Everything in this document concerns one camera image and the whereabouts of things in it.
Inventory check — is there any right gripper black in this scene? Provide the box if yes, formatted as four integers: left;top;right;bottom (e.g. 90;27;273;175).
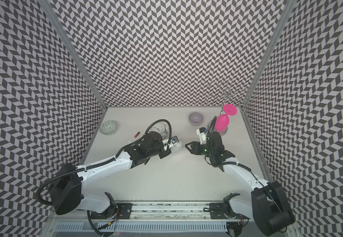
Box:
185;141;215;157

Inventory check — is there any white alarm clock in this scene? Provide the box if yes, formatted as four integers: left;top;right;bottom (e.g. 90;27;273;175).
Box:
168;136;182;154
150;122;169;140

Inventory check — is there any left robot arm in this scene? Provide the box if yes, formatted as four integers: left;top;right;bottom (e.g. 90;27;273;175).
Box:
35;119;174;218

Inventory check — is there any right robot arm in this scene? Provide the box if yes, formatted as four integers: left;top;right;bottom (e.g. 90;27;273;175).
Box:
185;117;296;237

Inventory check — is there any lilac small bowl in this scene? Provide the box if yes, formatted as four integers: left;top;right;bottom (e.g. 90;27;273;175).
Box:
188;112;204;126

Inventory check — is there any pink plastic wine glass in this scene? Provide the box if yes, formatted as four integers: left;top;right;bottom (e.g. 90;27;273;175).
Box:
215;104;238;132

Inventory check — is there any green patterned glass dish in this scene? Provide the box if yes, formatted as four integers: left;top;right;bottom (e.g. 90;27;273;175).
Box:
99;120;118;135

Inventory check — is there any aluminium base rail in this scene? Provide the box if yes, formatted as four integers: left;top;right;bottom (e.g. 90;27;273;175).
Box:
50;201;293;223

